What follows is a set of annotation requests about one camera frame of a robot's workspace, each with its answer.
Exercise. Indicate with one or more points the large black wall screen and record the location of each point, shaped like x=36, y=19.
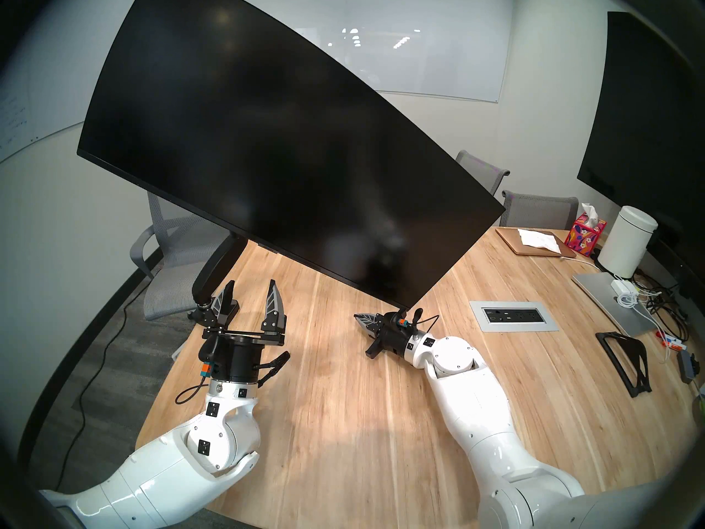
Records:
x=644, y=120

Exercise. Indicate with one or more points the brown wooden board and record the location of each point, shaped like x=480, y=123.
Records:
x=509, y=241

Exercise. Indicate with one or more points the wide glass whiteboard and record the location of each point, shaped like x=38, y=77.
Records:
x=440, y=48

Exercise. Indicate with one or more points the white cylindrical canister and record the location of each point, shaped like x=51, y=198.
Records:
x=628, y=241

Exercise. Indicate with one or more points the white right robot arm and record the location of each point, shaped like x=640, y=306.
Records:
x=479, y=412

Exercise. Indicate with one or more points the black laptop stand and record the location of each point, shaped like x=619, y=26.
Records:
x=641, y=368

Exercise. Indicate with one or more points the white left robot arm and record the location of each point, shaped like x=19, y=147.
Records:
x=165, y=478

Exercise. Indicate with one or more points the green round object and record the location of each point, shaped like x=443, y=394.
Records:
x=699, y=404

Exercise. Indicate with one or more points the silver table power outlet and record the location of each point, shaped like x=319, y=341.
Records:
x=512, y=316

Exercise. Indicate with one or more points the grey adapter box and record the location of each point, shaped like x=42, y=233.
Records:
x=687, y=365

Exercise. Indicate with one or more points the orange and blue markers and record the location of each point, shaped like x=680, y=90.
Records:
x=672, y=343

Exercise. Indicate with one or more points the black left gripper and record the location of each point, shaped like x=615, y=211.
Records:
x=234, y=357

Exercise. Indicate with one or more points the whiteboard with handwriting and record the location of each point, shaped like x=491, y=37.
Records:
x=22, y=114

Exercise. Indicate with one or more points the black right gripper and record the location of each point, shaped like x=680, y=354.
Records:
x=394, y=338

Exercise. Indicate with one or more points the curved black computer monitor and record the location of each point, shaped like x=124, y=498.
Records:
x=275, y=147

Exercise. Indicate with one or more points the colourful floral tissue box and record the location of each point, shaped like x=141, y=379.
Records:
x=584, y=236

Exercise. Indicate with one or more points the white power adapter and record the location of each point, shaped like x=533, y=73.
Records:
x=622, y=288

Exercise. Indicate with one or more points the silver laptop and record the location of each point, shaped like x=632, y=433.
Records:
x=600, y=296

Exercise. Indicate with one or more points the black monitor mount base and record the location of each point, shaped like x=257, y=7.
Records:
x=197, y=314

